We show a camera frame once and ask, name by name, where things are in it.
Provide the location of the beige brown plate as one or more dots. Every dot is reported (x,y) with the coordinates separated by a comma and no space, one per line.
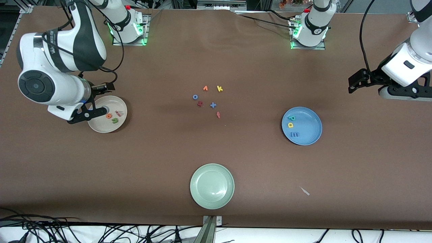
(104,126)

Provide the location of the blue plate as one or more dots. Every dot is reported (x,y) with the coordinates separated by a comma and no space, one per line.
(308,123)

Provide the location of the pale green plate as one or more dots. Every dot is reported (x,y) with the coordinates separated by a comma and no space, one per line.
(212,186)

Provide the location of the brown table cover sheet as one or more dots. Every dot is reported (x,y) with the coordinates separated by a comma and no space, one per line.
(337,168)

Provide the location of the small orange object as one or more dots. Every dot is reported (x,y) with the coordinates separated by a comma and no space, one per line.
(282,3)

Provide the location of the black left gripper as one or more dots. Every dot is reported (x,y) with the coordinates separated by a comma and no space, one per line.
(374,78)

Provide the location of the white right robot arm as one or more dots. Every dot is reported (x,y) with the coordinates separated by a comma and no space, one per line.
(77,44)

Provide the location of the aluminium frame structure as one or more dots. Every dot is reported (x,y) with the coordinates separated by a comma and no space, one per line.
(216,4)

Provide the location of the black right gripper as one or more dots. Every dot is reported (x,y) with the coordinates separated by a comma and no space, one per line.
(97,89)

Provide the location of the aluminium profile with bracket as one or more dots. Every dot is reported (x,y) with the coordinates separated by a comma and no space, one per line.
(206,233)

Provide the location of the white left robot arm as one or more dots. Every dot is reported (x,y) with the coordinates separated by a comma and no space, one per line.
(410,57)

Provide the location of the teal foam letter p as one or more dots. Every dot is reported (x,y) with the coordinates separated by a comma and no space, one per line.
(292,119)

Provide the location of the white tape scrap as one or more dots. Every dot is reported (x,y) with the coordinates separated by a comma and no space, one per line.
(304,191)

